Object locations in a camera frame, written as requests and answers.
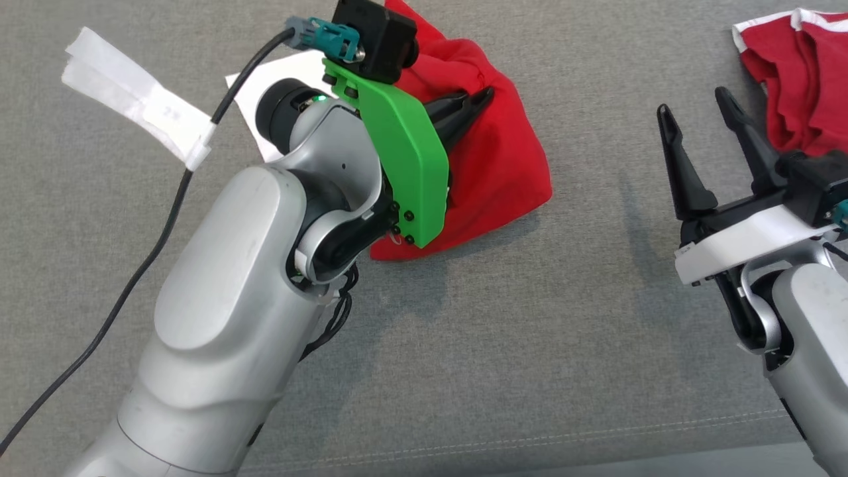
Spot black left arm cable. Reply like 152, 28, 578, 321
0, 26, 295, 458

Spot grey fabric sofa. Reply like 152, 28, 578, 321
0, 0, 848, 477

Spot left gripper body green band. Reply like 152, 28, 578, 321
323, 58, 450, 249

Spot red Bulls jersey white sleeves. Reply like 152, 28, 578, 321
225, 0, 554, 262

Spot red shorts with white trim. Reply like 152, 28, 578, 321
732, 8, 848, 156

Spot white tape label left cable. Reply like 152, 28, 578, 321
62, 26, 216, 172

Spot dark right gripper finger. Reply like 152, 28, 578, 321
714, 86, 789, 196
657, 104, 718, 221

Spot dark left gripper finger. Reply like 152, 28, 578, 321
439, 96, 495, 154
424, 86, 496, 127

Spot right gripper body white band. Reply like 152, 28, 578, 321
674, 189, 839, 287

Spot teal left camera connector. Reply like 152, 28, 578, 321
285, 17, 362, 65

